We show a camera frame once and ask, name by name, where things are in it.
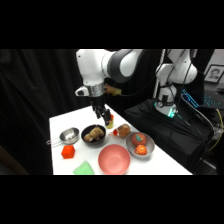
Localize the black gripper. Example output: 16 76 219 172
88 95 113 127

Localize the green triangle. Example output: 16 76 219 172
72 160 96 176

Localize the black bowl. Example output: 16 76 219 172
80 124 107 147

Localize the grey metal bowl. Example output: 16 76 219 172
125 131 156 159

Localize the yellow bottle with orange cap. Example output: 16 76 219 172
106 114 115 130

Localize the tiger plush toy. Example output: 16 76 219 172
83 125 105 143

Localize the brown toy with red end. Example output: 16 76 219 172
112 123 131 139

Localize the red ball with teal patch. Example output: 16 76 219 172
130 132 148 147

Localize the pink plate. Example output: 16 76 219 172
97 143 131 176

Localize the orange block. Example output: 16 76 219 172
60 144 77 160

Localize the orange textured ball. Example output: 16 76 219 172
134 144 148 157

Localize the black curtain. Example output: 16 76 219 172
0 49 164 176

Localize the blue lit device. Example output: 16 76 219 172
181 88 201 109

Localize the framed picture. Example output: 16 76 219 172
203 64 224 85

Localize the yellowish cable connector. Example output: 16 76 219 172
103 84 122 98

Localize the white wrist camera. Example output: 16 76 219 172
74 85 90 98

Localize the silver metal pot with handle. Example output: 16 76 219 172
46 127 81 147

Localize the black cable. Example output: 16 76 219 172
118 49 168 98

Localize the yellow cable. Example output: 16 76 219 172
209 108 224 152

